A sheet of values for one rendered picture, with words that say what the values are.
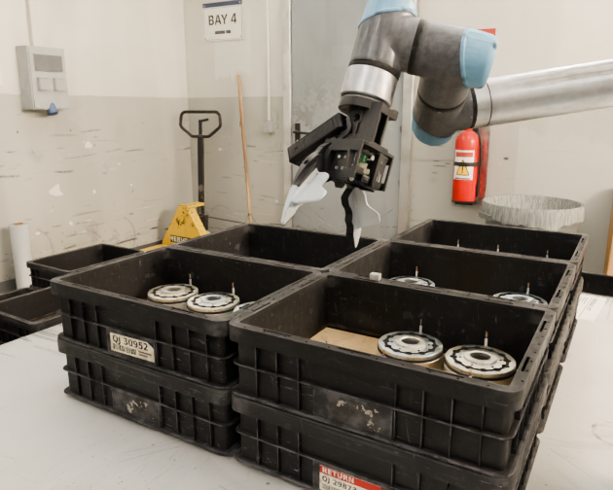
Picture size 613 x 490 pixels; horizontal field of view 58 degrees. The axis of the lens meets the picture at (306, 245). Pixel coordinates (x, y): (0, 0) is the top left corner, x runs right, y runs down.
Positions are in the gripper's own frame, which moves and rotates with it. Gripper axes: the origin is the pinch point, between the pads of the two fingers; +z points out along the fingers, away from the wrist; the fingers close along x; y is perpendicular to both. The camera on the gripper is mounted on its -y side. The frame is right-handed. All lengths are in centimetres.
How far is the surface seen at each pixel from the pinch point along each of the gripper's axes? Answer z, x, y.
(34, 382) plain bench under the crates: 41, -13, -53
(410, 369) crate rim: 12.6, 0.0, 21.1
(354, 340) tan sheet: 15.0, 20.0, -4.5
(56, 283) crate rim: 19.3, -18.7, -40.2
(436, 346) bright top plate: 11.3, 21.9, 10.2
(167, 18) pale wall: -157, 141, -391
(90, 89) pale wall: -72, 89, -367
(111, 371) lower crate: 31.4, -9.2, -30.6
